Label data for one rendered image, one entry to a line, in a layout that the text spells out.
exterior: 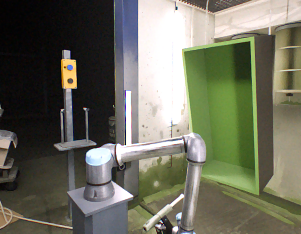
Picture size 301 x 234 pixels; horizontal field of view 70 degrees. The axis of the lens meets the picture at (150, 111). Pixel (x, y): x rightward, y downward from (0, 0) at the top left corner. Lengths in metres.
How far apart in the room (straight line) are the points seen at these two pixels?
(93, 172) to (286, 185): 2.08
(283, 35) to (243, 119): 1.12
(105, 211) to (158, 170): 1.35
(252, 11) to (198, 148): 2.06
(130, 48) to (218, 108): 1.06
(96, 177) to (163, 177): 1.45
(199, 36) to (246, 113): 1.30
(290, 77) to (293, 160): 0.91
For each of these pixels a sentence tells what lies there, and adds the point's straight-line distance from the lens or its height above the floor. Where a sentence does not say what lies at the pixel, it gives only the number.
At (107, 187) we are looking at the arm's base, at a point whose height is 0.71.
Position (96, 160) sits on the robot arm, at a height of 0.88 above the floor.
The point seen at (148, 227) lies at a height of 0.23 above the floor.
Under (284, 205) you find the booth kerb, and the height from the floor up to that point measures 0.10.
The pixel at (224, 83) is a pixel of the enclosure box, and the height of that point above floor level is 1.34.
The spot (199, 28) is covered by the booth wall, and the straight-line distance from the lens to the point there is 3.00.
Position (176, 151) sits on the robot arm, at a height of 0.88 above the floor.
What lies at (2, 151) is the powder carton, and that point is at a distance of 3.25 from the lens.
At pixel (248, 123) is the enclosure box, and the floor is 0.98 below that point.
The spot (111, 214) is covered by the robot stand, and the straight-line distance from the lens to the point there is 1.39.
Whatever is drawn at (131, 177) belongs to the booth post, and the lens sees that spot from 2.39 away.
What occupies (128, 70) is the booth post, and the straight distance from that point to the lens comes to 2.20.
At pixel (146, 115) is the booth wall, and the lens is 2.33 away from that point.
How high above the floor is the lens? 1.29
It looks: 6 degrees down
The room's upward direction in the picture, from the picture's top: straight up
